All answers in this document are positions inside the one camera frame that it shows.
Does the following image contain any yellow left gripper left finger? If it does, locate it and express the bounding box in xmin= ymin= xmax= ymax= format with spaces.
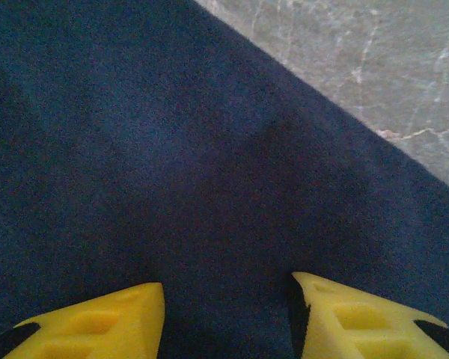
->
xmin=0 ymin=282 xmax=166 ymax=359

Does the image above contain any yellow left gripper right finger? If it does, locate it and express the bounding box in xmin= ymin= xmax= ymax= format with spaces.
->
xmin=287 ymin=271 xmax=449 ymax=359

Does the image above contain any navy blue garment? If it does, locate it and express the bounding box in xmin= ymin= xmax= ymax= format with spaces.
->
xmin=0 ymin=0 xmax=449 ymax=359

